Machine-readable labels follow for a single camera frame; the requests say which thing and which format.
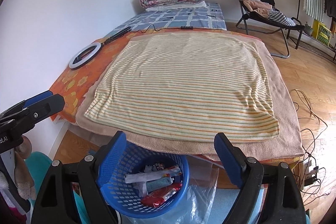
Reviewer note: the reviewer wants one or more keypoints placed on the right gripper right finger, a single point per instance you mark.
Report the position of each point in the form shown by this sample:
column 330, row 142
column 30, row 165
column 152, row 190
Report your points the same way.
column 283, row 202

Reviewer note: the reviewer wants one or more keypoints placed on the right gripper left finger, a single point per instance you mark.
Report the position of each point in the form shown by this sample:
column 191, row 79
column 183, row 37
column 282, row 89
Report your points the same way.
column 55, row 202

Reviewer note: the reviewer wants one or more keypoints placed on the white wrapper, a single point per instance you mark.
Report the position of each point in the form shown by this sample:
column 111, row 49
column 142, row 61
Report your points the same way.
column 150, row 176

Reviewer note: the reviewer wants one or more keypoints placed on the orange fruit print tube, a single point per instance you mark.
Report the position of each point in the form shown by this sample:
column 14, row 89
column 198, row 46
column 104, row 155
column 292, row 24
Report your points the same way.
column 158, row 184

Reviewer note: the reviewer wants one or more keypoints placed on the power strip on floor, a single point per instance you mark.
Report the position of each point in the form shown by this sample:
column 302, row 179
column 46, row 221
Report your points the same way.
column 311, row 177

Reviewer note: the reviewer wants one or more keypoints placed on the orange floral bedsheet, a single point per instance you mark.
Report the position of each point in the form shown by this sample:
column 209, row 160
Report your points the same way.
column 74, row 84

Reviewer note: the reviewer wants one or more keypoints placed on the blue plastic basket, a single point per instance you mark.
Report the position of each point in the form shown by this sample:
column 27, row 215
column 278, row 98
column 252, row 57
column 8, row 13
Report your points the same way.
column 126, row 157

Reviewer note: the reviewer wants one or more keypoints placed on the striped yellow towel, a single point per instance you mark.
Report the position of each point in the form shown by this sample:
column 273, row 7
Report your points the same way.
column 187, row 86

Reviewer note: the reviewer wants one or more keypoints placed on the beige blanket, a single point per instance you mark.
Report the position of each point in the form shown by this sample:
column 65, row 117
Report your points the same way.
column 286, row 145

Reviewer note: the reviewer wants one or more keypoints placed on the black metal rack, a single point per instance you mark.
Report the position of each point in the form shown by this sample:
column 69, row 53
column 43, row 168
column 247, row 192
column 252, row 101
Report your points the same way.
column 309, row 43

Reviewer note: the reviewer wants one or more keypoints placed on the yellow green crate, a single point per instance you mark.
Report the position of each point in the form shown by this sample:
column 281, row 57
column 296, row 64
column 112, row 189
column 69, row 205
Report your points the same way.
column 321, row 33

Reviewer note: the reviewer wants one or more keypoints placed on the black folding chair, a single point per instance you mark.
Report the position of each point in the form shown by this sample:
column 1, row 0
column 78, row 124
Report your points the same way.
column 285, row 30

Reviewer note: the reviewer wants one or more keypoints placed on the clothes on chair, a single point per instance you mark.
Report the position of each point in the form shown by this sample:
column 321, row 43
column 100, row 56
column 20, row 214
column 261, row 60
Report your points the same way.
column 267, row 11

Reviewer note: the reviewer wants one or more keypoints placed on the blue checkered bedsheet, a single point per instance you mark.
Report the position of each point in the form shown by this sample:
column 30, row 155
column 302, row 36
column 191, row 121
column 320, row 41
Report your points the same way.
column 210, row 16

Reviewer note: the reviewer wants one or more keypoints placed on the white ring light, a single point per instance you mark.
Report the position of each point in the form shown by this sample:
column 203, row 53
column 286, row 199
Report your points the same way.
column 85, row 55

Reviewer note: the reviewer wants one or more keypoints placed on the black ring light stand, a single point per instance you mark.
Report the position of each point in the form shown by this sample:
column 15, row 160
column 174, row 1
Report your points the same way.
column 117, row 35

